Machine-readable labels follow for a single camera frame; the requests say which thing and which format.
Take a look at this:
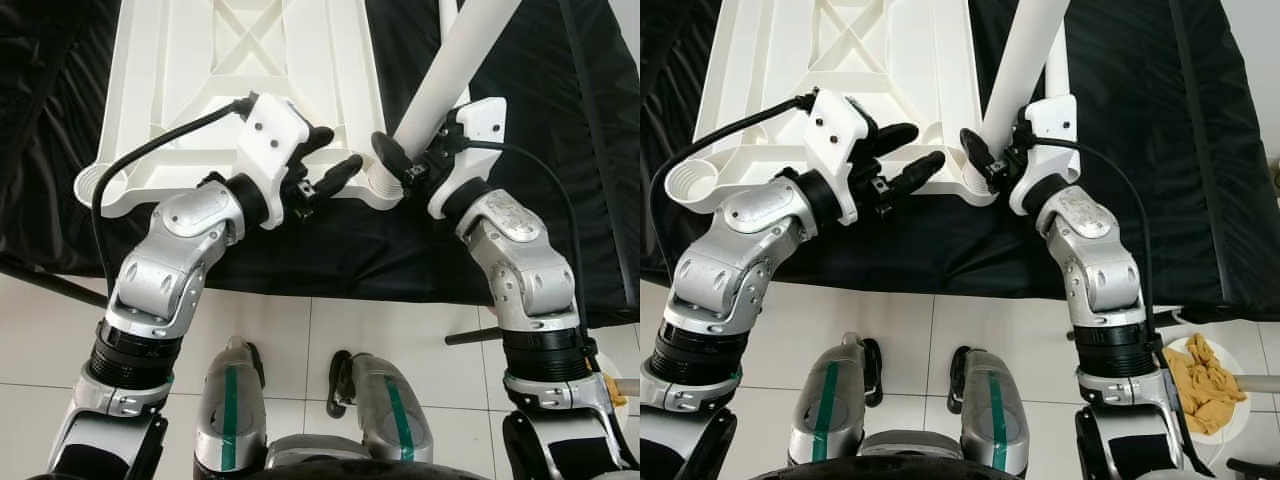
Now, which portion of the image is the black table cloth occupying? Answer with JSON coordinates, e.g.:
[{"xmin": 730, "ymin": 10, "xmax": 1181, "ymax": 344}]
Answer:
[
  {"xmin": 640, "ymin": 0, "xmax": 1280, "ymax": 323},
  {"xmin": 0, "ymin": 0, "xmax": 641, "ymax": 326}
]

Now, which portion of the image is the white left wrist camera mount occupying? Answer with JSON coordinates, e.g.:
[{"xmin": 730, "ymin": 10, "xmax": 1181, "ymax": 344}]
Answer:
[
  {"xmin": 235, "ymin": 95, "xmax": 311, "ymax": 201},
  {"xmin": 808, "ymin": 88, "xmax": 881, "ymax": 226}
]

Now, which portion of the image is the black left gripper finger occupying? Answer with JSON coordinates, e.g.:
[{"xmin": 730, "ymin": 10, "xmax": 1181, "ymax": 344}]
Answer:
[
  {"xmin": 293, "ymin": 125, "xmax": 338, "ymax": 163},
  {"xmin": 868, "ymin": 120, "xmax": 921, "ymax": 161},
  {"xmin": 310, "ymin": 153, "xmax": 366, "ymax": 198},
  {"xmin": 885, "ymin": 150, "xmax": 949, "ymax": 198}
]

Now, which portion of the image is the black metal table frame leg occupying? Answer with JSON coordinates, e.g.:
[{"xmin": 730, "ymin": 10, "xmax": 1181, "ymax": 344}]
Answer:
[
  {"xmin": 1150, "ymin": 300, "xmax": 1280, "ymax": 326},
  {"xmin": 445, "ymin": 325, "xmax": 506, "ymax": 346},
  {"xmin": 0, "ymin": 265, "xmax": 106, "ymax": 306}
]

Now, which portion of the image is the white round plate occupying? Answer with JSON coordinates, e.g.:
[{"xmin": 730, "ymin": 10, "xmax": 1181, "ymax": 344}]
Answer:
[{"xmin": 1160, "ymin": 335, "xmax": 1251, "ymax": 441}]

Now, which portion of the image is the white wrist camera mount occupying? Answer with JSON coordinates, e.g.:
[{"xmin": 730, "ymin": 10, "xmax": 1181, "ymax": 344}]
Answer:
[
  {"xmin": 1008, "ymin": 93, "xmax": 1081, "ymax": 216},
  {"xmin": 428, "ymin": 97, "xmax": 508, "ymax": 219},
  {"xmin": 235, "ymin": 95, "xmax": 311, "ymax": 201},
  {"xmin": 808, "ymin": 88, "xmax": 881, "ymax": 226}
]

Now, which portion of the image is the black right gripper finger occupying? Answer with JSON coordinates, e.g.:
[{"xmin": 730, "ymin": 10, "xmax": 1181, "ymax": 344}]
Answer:
[
  {"xmin": 960, "ymin": 127, "xmax": 1001, "ymax": 178},
  {"xmin": 370, "ymin": 130, "xmax": 416, "ymax": 183}
]

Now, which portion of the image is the black robot waist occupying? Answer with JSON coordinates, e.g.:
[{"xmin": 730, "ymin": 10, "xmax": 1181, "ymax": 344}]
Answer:
[
  {"xmin": 245, "ymin": 438, "xmax": 481, "ymax": 480},
  {"xmin": 745, "ymin": 440, "xmax": 1081, "ymax": 480}
]

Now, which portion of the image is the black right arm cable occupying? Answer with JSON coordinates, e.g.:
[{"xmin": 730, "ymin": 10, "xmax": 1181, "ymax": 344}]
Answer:
[
  {"xmin": 1040, "ymin": 138, "xmax": 1216, "ymax": 476},
  {"xmin": 465, "ymin": 140, "xmax": 601, "ymax": 371}
]

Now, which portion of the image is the white plastic table top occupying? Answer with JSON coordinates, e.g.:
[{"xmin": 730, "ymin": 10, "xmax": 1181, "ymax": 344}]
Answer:
[
  {"xmin": 660, "ymin": 0, "xmax": 996, "ymax": 216},
  {"xmin": 75, "ymin": 0, "xmax": 401, "ymax": 216}
]

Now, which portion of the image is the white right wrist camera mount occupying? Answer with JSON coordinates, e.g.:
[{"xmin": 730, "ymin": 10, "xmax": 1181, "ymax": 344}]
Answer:
[
  {"xmin": 1008, "ymin": 93, "xmax": 1081, "ymax": 216},
  {"xmin": 428, "ymin": 97, "xmax": 508, "ymax": 219}
]

